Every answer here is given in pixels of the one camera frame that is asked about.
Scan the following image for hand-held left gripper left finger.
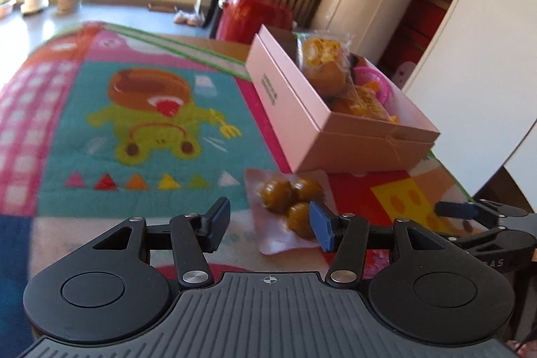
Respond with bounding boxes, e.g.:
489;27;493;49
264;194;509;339
91;197;231;292

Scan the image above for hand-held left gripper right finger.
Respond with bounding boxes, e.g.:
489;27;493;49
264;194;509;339
309;199;462;294

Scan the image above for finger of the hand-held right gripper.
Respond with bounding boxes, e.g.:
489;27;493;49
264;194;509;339
434;199;537;231
445;227;510;258

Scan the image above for bag of brown buns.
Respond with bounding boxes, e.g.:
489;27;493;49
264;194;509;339
244;168;338;256

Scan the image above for pink cardboard box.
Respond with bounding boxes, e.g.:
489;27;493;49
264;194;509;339
245;24;441;174

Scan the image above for orange bread packet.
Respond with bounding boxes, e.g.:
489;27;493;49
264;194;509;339
327;83;399;124

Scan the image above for pink plastic basket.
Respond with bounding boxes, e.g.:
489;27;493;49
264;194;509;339
350;64;393;105

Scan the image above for clear bread roll packet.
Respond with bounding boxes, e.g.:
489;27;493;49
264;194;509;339
296;32;355;99

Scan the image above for colourful cartoon play mat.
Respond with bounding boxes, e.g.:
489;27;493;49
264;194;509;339
0;20;487;358

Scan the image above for white door panel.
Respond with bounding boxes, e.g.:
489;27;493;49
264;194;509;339
403;0;537;195

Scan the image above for pair of small shoes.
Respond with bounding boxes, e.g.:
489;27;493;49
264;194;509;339
174;10;206;27

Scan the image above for red round container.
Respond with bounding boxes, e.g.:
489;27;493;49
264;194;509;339
215;0;294;46

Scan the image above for red slatted cabinet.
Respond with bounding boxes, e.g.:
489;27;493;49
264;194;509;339
378;0;481;90

